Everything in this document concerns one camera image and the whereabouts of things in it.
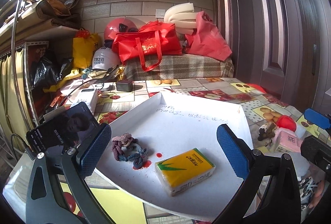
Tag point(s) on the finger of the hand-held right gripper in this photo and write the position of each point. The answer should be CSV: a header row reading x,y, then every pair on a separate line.
x,y
316,154
314,115

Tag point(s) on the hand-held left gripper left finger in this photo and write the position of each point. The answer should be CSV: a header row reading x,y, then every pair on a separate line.
x,y
94,151

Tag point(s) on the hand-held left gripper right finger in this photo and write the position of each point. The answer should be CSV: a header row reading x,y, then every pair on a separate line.
x,y
232,151

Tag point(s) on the red plush apple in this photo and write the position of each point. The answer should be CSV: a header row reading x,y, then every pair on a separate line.
x,y
285,123

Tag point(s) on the white cardboard box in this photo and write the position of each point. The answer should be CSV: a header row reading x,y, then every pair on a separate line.
x,y
181,123

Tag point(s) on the braided fabric hair scrunchie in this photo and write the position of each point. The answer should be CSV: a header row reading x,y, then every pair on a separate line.
x,y
117,151

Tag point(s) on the pink tissue pack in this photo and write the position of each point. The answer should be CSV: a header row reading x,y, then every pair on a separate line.
x,y
289,140

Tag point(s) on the black smartphone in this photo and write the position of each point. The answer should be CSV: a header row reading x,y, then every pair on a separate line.
x,y
64,123

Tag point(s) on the white tissue pack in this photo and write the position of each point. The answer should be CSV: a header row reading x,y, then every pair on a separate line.
x,y
85,99

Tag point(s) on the yellow tissue pack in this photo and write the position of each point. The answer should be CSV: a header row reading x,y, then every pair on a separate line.
x,y
181,167

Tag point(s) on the fruit print tablecloth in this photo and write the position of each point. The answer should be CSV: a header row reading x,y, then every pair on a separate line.
x,y
222,96

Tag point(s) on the red cloth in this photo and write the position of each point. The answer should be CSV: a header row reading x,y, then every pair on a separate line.
x,y
254,88

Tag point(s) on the small black box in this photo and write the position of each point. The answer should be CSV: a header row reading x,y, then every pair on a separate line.
x,y
124,85

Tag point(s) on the yellow plastic sheet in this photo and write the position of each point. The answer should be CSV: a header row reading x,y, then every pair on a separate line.
x,y
72,75

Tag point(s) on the dark brown wooden door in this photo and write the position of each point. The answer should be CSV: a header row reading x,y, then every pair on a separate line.
x,y
271,32

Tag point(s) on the white helmet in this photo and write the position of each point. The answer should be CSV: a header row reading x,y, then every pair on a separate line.
x,y
103,58

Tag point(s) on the plaid cloth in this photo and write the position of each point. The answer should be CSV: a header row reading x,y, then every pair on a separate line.
x,y
194,66

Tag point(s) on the black plastic bag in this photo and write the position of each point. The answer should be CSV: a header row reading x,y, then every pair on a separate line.
x,y
44,71

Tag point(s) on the yellow shopping bag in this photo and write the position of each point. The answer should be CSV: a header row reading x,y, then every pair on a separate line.
x,y
82,50

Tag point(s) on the yellow curtain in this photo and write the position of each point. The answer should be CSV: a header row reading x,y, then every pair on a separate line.
x,y
10,89

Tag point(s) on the red plastic bag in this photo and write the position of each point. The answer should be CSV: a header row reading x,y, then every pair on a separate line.
x,y
206,40

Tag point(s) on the red tote bag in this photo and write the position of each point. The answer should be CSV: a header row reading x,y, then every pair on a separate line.
x,y
147,45

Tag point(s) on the red helmet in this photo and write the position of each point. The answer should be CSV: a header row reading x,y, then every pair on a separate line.
x,y
112,30

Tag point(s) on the white foam sheets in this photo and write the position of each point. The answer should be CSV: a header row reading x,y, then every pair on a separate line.
x,y
181,15

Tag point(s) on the brown woven bag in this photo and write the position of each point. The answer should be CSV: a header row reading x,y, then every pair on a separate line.
x,y
51,10

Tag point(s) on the curved chrome pipe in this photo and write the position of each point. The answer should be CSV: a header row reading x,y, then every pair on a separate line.
x,y
15,22

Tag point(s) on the white wall switch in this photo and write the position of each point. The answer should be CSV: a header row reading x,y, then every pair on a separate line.
x,y
160,13

